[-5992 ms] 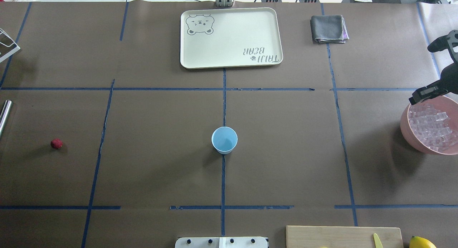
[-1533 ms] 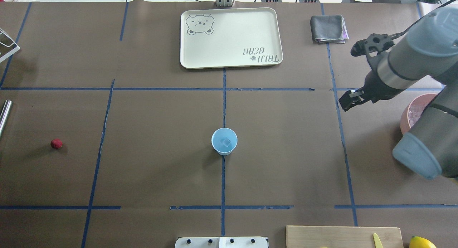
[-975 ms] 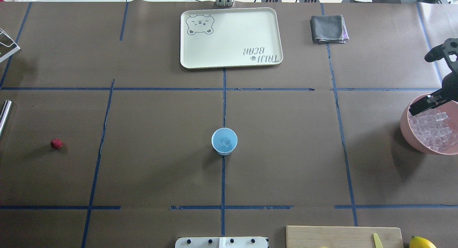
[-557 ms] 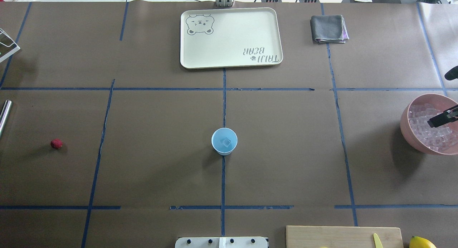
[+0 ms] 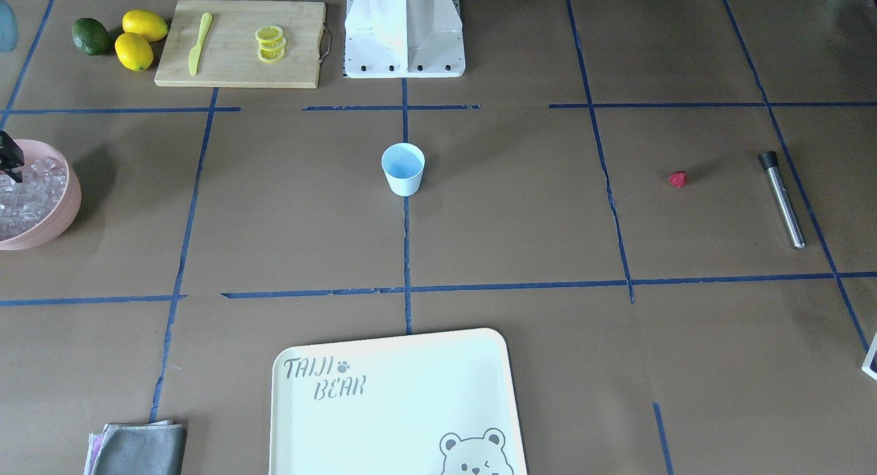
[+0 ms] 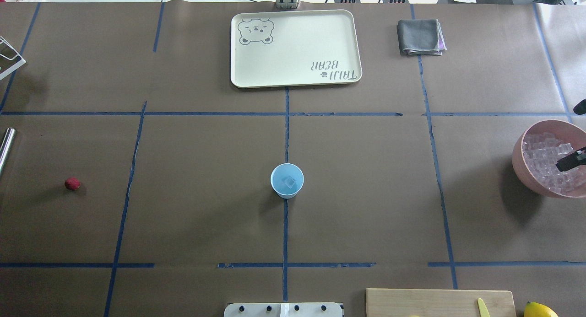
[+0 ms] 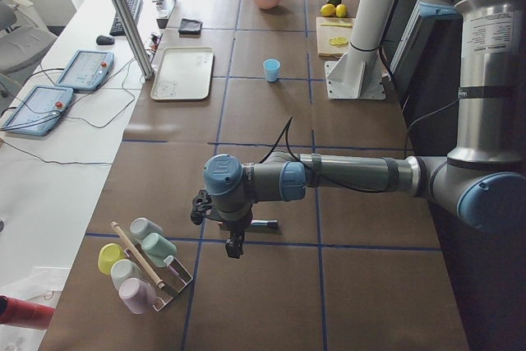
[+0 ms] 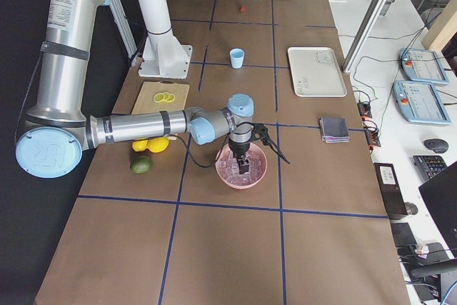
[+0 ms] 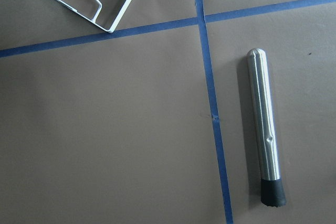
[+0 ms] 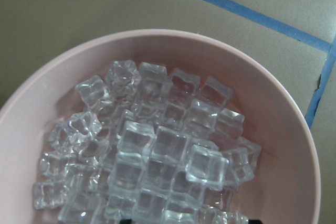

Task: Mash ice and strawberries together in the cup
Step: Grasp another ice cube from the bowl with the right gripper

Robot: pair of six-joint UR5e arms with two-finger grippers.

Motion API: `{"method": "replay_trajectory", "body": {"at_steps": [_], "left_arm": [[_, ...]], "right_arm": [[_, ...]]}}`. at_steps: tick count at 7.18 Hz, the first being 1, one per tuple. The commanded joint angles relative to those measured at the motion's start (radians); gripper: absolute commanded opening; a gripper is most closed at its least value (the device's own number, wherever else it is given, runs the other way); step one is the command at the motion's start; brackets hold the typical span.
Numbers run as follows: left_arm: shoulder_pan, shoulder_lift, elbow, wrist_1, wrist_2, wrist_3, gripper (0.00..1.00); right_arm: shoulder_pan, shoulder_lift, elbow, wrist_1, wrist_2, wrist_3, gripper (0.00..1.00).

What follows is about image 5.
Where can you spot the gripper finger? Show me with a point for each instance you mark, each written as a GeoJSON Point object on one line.
{"type": "Point", "coordinates": [12, 157]}

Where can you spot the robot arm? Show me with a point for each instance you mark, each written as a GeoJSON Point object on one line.
{"type": "Point", "coordinates": [9, 35]}

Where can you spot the pink bowl of ice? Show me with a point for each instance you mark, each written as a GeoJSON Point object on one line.
{"type": "Point", "coordinates": [42, 206]}

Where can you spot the light blue plastic cup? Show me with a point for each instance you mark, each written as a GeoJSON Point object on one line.
{"type": "Point", "coordinates": [403, 165]}

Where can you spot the yellow lemon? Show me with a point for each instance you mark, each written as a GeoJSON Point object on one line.
{"type": "Point", "coordinates": [151, 26]}
{"type": "Point", "coordinates": [134, 52]}

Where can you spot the wooden cutting board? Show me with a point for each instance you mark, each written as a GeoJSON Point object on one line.
{"type": "Point", "coordinates": [229, 57]}

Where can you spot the yellow plastic knife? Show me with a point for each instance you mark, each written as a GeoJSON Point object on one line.
{"type": "Point", "coordinates": [194, 54]}

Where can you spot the lemon slices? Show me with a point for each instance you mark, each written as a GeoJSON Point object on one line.
{"type": "Point", "coordinates": [271, 43]}

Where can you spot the folded grey cloth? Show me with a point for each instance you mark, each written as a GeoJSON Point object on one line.
{"type": "Point", "coordinates": [152, 448]}

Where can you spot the cream bear serving tray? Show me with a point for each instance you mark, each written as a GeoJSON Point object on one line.
{"type": "Point", "coordinates": [436, 403]}

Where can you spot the red strawberry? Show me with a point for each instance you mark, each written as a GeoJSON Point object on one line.
{"type": "Point", "coordinates": [678, 179]}

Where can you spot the steel muddler black tip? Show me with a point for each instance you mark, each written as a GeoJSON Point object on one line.
{"type": "Point", "coordinates": [770, 164]}

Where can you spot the white pedestal column base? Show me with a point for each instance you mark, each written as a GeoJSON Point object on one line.
{"type": "Point", "coordinates": [388, 39]}

